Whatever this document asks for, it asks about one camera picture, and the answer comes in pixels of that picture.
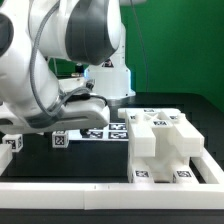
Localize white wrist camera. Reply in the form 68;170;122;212
59;77;95;92

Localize white tagged cube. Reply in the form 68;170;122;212
52;131;69;148
2;134;23;152

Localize grey corrugated hose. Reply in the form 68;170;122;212
29;0;109;119

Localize white chair seat with pegs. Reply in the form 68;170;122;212
127;113;201;183

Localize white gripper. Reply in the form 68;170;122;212
0;98;110;134

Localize white chair back frame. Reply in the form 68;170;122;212
118;108;204;158

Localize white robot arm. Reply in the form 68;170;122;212
0;0;145;134

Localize white marker sheet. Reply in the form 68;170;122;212
69;123;128;141

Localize white front border rail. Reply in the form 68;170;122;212
0;183;224;210

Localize white border rail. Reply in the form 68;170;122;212
0;183;224;210
191;149;224;185
0;144;12;176

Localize white left border rail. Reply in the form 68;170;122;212
0;144;12;176

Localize white right border rail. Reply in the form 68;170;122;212
191;149;224;185

